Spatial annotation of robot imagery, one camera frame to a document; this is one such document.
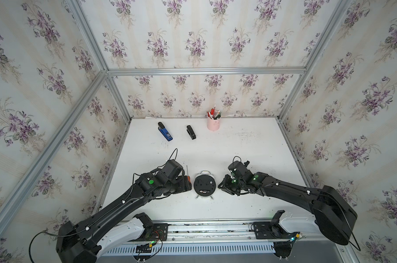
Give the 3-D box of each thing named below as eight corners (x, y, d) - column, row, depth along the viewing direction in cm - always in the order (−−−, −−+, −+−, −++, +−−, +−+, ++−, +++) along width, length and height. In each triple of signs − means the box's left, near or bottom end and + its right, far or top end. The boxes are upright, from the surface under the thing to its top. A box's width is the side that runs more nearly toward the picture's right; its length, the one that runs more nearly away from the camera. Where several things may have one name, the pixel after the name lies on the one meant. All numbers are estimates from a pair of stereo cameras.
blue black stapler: (167, 142, 107) (167, 138, 104) (156, 127, 116) (155, 123, 113) (173, 139, 109) (172, 135, 106) (161, 125, 118) (160, 121, 115)
